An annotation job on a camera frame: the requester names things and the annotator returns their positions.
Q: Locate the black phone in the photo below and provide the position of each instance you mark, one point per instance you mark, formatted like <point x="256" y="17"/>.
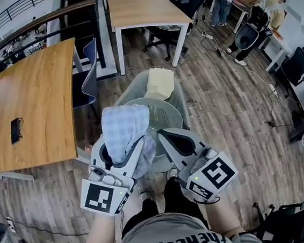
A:
<point x="14" y="131"/>

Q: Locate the white power strip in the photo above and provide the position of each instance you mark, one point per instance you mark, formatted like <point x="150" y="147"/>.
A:
<point x="10" y="223"/>
<point x="208" y="35"/>
<point x="273" y="89"/>

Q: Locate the black chair with armrests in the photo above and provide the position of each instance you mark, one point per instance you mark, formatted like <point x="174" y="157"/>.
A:
<point x="287" y="222"/>

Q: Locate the dark metal railing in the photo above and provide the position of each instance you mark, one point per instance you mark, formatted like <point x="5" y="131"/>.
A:
<point x="11" y="41"/>

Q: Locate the person's right forearm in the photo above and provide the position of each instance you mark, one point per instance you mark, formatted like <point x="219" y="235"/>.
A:
<point x="223" y="218"/>

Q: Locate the person's left forearm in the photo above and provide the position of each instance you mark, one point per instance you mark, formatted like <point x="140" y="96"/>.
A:
<point x="100" y="237"/>

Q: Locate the blue checked clothes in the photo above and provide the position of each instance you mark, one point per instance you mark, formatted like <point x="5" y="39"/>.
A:
<point x="123" y="126"/>

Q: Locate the large wooden table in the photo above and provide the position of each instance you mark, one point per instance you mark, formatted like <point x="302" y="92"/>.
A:
<point x="33" y="98"/>

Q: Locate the pale yellow clothes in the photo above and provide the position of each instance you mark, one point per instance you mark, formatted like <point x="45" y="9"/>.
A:
<point x="161" y="82"/>

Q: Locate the black high-back office chair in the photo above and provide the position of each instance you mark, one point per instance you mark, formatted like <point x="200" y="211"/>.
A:
<point x="297" y="65"/>

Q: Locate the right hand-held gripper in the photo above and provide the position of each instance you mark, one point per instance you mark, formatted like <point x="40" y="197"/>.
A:
<point x="217" y="173"/>

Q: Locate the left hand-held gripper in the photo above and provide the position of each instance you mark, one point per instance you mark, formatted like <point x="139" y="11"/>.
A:
<point x="100" y="196"/>

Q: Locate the white desk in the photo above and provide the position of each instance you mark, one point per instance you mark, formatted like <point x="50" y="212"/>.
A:
<point x="277" y="51"/>

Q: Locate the wooden table with white legs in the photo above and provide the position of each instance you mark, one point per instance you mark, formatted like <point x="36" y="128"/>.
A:
<point x="143" y="8"/>

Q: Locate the person's grey printed t-shirt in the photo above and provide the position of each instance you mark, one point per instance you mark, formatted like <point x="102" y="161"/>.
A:
<point x="169" y="237"/>

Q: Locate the person's white shoe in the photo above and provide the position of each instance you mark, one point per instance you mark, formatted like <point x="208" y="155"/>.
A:
<point x="144" y="195"/>
<point x="171" y="174"/>

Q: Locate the person's black trousers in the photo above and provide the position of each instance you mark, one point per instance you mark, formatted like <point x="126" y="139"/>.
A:
<point x="176" y="196"/>

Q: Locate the blue mesh chair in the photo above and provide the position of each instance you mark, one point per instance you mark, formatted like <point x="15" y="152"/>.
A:
<point x="89" y="76"/>

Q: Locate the grey plastic chair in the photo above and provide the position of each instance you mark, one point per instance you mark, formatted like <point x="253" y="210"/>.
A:
<point x="137" y="87"/>

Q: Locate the grey plastic basket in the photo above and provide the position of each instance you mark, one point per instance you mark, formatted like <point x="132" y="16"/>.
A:
<point x="164" y="114"/>

